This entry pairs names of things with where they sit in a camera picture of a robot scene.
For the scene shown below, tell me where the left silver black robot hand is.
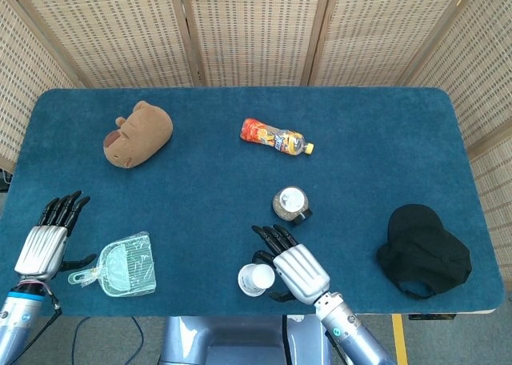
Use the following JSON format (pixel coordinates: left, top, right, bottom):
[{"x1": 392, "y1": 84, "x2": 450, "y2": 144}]
[{"x1": 14, "y1": 190, "x2": 98, "y2": 282}]

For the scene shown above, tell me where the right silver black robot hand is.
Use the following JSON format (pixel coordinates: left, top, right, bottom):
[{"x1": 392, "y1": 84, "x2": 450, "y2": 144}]
[{"x1": 250, "y1": 224, "x2": 331, "y2": 305}]

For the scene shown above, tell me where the white paper cup green flower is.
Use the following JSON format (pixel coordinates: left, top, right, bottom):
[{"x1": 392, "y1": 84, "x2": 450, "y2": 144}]
[{"x1": 238, "y1": 263, "x2": 277, "y2": 298}]

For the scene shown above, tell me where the round glass jar black lid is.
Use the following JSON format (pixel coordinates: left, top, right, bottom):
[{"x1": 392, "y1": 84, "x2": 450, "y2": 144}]
[{"x1": 272, "y1": 185, "x2": 313, "y2": 227}]

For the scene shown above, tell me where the green dustpan in plastic wrap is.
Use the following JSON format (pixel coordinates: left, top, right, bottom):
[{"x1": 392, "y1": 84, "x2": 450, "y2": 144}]
[{"x1": 67, "y1": 231, "x2": 158, "y2": 299}]

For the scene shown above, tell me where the grey blue robot torso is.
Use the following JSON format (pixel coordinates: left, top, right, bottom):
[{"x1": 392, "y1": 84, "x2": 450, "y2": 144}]
[{"x1": 158, "y1": 315, "x2": 335, "y2": 365}]

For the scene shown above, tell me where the blue carpet table cover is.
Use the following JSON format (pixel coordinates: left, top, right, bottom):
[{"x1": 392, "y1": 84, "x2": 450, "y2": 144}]
[{"x1": 0, "y1": 86, "x2": 506, "y2": 317}]

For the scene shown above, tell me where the black baseball cap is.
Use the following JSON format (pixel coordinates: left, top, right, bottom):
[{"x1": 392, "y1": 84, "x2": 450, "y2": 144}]
[{"x1": 375, "y1": 203, "x2": 473, "y2": 301}]

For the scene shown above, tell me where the orange drink plastic bottle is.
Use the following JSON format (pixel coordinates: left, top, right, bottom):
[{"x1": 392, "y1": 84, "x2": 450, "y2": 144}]
[{"x1": 239, "y1": 118, "x2": 315, "y2": 157}]

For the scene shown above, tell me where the brown capybara plush toy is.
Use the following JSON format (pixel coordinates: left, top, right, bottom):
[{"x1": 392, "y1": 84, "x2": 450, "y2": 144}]
[{"x1": 102, "y1": 100, "x2": 174, "y2": 169}]

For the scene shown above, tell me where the woven folding screen panel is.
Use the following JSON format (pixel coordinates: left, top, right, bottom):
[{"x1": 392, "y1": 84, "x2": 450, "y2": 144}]
[
  {"x1": 0, "y1": 0, "x2": 83, "y2": 172},
  {"x1": 7, "y1": 0, "x2": 206, "y2": 88},
  {"x1": 403, "y1": 0, "x2": 512, "y2": 311},
  {"x1": 178, "y1": 0, "x2": 334, "y2": 87},
  {"x1": 310, "y1": 0, "x2": 481, "y2": 87}
]

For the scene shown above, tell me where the left wrist wire bundle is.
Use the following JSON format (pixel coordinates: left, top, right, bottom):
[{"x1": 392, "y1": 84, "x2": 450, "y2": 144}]
[{"x1": 18, "y1": 276, "x2": 64, "y2": 344}]

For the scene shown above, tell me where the black floor cable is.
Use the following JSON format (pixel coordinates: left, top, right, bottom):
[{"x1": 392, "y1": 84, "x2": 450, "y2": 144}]
[{"x1": 70, "y1": 316, "x2": 94, "y2": 365}]

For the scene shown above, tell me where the blue floor cable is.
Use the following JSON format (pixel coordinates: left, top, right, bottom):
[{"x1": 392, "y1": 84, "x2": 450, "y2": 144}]
[{"x1": 126, "y1": 316, "x2": 145, "y2": 365}]

